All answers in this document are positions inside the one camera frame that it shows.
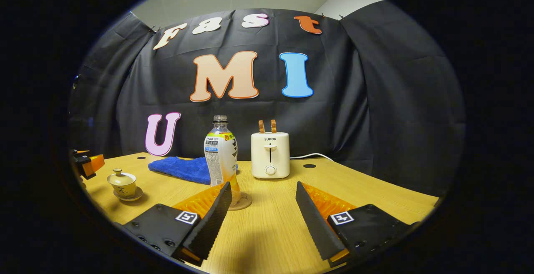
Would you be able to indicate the cream toaster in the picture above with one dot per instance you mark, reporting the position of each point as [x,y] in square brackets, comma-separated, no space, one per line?
[270,157]

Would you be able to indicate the blue towel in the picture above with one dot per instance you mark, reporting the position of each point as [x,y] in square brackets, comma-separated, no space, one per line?
[179,169]

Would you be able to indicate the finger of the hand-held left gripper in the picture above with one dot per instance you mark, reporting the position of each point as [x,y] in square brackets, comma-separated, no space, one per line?
[95,164]

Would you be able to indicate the clear labelled water bottle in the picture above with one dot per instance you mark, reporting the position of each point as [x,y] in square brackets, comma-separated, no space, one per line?
[219,157]

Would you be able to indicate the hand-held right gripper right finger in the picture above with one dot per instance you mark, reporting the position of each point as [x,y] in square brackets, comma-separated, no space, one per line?
[318,224]

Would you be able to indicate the yellow teacup lid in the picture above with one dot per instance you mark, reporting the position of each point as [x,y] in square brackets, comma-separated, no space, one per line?
[122,178]

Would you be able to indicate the yellow ceramic saucer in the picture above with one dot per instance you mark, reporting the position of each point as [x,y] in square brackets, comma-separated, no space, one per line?
[137,194]

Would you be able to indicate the round cork coaster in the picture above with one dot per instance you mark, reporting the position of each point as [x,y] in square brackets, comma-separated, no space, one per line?
[246,202]

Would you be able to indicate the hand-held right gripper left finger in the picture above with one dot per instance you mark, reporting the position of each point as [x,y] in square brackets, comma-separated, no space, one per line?
[208,224]

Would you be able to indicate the toast slice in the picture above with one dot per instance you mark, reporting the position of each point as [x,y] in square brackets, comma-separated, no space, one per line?
[273,126]
[261,126]

